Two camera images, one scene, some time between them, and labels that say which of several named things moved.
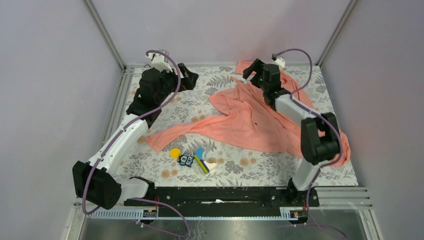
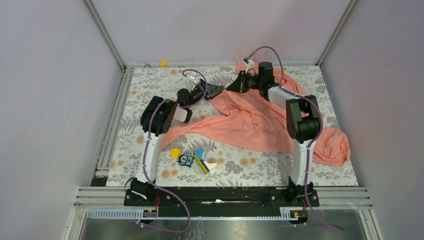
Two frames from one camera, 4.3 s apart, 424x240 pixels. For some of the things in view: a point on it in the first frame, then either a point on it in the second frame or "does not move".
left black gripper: [188, 82] to [211, 91]
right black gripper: [257, 66] to [239, 85]
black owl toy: [184, 159] does not move
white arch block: [210, 165] does not move
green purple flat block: [202, 164] does not move
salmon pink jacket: [249, 119] does not move
